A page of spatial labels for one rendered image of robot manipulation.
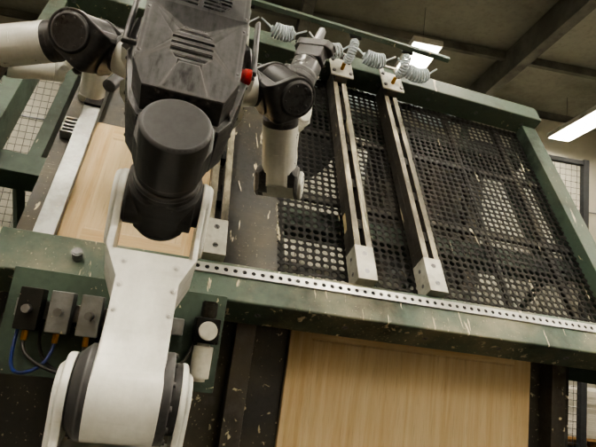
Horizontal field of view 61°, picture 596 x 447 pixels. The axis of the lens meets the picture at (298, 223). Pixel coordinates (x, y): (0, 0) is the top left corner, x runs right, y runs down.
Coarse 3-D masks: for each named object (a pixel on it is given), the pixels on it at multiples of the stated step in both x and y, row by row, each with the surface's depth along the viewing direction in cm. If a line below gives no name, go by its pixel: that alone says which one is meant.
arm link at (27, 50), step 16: (0, 32) 108; (16, 32) 107; (32, 32) 107; (0, 48) 108; (16, 48) 108; (32, 48) 108; (0, 64) 111; (16, 64) 112; (32, 64) 113; (0, 80) 116
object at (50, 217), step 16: (96, 112) 160; (80, 128) 153; (80, 144) 149; (64, 160) 144; (80, 160) 146; (64, 176) 140; (48, 192) 135; (64, 192) 136; (48, 208) 132; (64, 208) 135; (48, 224) 129
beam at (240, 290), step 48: (0, 240) 121; (48, 240) 125; (0, 288) 123; (192, 288) 129; (240, 288) 133; (288, 288) 138; (384, 288) 150; (384, 336) 147; (432, 336) 148; (480, 336) 149; (528, 336) 155; (576, 336) 162
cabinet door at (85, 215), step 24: (96, 144) 154; (120, 144) 158; (96, 168) 148; (120, 168) 152; (72, 192) 140; (96, 192) 143; (72, 216) 135; (96, 216) 138; (96, 240) 133; (120, 240) 135; (144, 240) 137; (168, 240) 140
